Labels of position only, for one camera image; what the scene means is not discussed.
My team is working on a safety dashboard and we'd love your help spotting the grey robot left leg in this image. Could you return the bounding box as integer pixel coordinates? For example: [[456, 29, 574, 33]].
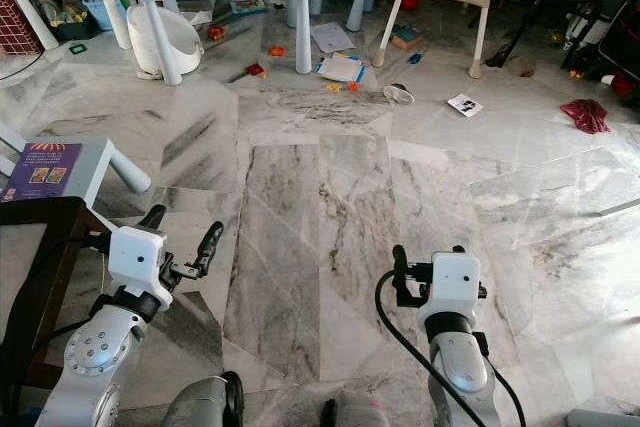
[[160, 372, 246, 427]]

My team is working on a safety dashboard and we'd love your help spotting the dark wooden marble-top table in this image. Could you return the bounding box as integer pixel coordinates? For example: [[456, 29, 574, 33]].
[[0, 197, 121, 393]]

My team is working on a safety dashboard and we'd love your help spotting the white potty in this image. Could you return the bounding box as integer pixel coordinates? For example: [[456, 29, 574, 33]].
[[127, 4, 204, 78]]

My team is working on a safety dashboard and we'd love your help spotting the grey robot leg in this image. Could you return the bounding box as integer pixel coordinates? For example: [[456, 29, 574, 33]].
[[320, 392, 401, 427], [160, 372, 246, 427]]

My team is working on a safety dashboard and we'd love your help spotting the white and blue book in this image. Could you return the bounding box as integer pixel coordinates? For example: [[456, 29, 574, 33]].
[[315, 52, 366, 85]]

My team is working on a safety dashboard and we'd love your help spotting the white printed card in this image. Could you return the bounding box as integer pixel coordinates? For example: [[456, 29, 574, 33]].
[[447, 93, 484, 117]]

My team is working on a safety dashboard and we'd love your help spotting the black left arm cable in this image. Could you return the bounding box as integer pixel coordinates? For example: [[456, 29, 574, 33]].
[[8, 233, 111, 427]]

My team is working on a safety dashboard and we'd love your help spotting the grey robot right leg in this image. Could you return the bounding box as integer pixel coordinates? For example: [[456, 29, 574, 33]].
[[320, 392, 401, 427]]

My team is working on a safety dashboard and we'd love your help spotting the purple book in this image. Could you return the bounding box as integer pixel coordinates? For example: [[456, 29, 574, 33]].
[[5, 143, 83, 201]]

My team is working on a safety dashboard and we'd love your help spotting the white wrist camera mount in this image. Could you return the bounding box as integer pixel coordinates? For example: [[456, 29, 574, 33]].
[[428, 250, 483, 320], [108, 226, 169, 300]]

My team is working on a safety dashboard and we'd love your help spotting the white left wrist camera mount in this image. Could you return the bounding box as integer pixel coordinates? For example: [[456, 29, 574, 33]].
[[108, 226, 169, 300]]

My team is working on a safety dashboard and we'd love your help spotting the small teal brown box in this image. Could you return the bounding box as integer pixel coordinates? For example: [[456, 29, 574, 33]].
[[390, 26, 424, 51]]

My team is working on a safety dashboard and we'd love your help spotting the dark red cloth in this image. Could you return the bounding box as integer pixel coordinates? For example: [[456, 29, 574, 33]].
[[560, 98, 611, 135]]

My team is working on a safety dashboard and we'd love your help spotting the colourful picture book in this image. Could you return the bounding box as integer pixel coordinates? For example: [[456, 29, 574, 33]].
[[230, 0, 269, 15]]

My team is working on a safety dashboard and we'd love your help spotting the white paper sheet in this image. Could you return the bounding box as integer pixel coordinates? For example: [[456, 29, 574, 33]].
[[310, 22, 356, 54]]

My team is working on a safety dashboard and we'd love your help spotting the black bin of toys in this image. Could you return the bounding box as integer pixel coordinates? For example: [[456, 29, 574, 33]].
[[35, 0, 106, 43]]

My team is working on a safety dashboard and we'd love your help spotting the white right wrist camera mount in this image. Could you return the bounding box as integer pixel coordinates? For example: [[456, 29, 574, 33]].
[[428, 250, 483, 320]]

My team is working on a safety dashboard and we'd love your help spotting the red brick pattern panel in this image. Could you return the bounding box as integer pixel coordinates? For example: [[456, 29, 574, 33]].
[[0, 0, 41, 56]]

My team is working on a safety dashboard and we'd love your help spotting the small white bowl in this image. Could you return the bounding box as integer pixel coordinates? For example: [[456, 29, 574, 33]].
[[382, 83, 415, 106]]

